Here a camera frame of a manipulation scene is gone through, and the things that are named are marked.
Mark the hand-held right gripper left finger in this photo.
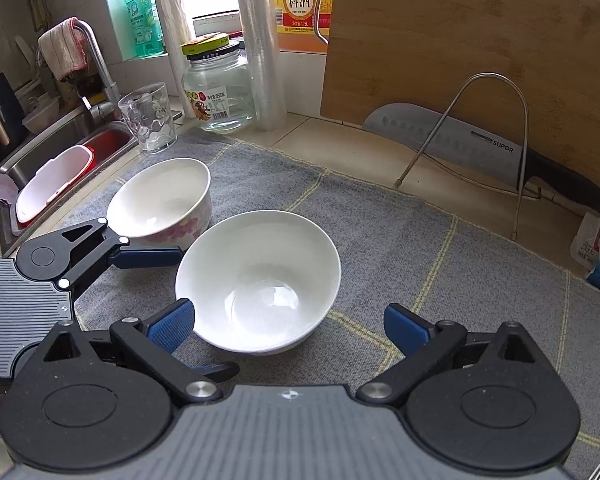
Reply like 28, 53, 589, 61
42, 297, 220, 404

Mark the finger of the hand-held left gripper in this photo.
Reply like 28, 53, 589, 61
200, 359, 242, 382
55, 217, 186, 289

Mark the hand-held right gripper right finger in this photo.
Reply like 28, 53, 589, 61
355, 302, 538, 407

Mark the white pink-floral bowl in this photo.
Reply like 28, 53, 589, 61
106, 157, 214, 252

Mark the plain white bowl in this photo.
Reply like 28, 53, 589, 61
175, 210, 343, 355

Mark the grey checked cloth mat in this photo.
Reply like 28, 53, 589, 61
55, 127, 600, 480

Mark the grey dishcloth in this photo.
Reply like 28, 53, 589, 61
0, 172, 27, 234

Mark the red and white plastic basin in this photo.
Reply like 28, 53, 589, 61
15, 127, 134, 226

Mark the clear drinking glass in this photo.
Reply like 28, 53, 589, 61
117, 81, 178, 155

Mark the steel sink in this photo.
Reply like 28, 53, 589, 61
0, 106, 140, 256

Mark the clear plastic container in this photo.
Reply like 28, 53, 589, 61
22, 94, 62, 134

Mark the glass jar with label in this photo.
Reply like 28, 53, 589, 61
181, 32, 258, 133

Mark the metal faucet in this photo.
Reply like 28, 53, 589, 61
72, 19, 127, 122

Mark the black air fryer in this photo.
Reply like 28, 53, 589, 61
0, 72, 29, 166

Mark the pink towel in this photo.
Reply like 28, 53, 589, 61
37, 16, 89, 81

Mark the green dish soap bottle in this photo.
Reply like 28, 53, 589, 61
124, 0, 167, 59

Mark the paper towel roll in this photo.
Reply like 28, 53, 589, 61
153, 0, 197, 59

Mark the tall plastic wrap roll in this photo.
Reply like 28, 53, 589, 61
231, 0, 289, 132

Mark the wooden cutting board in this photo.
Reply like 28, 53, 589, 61
320, 0, 600, 221

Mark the orange cooking wine bottle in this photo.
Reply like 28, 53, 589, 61
269, 0, 339, 54

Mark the black-handled kitchen knife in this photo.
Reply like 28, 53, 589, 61
362, 102, 600, 220

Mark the metal wire rack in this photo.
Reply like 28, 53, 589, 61
394, 72, 557, 244

